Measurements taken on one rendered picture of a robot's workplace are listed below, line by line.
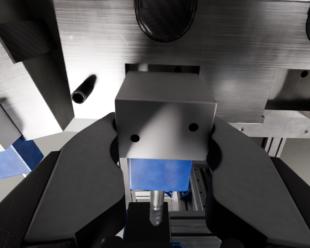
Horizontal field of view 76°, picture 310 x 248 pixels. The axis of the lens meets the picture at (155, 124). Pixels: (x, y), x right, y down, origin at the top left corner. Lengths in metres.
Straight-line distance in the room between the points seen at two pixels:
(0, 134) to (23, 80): 0.05
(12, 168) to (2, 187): 1.62
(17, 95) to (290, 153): 1.51
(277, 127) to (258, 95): 0.15
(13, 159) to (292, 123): 0.34
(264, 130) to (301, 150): 1.29
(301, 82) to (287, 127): 0.12
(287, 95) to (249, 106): 0.05
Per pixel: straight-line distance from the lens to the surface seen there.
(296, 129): 0.33
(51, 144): 1.43
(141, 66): 0.17
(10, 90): 0.23
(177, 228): 0.56
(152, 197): 0.17
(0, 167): 0.27
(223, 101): 0.16
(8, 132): 0.24
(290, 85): 0.21
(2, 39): 0.21
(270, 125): 0.31
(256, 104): 0.17
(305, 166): 1.71
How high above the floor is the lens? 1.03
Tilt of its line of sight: 60 degrees down
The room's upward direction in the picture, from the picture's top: 180 degrees counter-clockwise
